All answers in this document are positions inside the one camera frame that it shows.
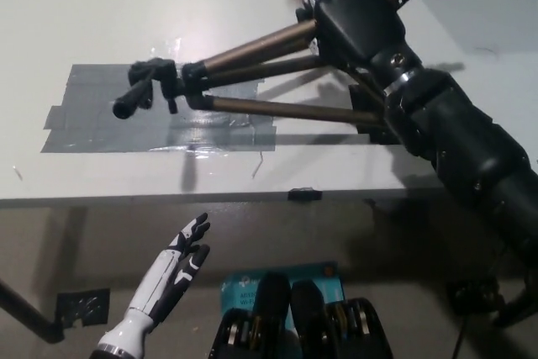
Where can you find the black tape floor patch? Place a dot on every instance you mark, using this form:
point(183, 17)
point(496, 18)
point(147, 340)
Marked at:
point(82, 306)

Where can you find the grey duct tape patch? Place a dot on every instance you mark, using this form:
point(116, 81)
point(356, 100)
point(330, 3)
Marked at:
point(105, 119)

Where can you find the teal router box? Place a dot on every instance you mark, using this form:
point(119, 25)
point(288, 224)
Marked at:
point(241, 289)

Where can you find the black slanted table leg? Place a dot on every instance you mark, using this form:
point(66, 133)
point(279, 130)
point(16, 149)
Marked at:
point(25, 313)

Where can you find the black tape square patch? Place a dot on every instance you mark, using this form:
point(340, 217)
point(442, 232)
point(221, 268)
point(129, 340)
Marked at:
point(363, 102)

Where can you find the small black tape strip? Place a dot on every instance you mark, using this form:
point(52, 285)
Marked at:
point(304, 194)

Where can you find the bronze and black camera tripod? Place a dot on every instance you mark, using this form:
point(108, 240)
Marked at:
point(166, 77)

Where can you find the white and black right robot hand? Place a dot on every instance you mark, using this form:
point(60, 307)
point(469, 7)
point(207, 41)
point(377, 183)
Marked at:
point(357, 22)

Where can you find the clear tape patch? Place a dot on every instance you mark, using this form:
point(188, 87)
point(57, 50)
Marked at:
point(165, 50)

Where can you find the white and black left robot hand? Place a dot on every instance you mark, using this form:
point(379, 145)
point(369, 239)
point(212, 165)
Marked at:
point(159, 279)

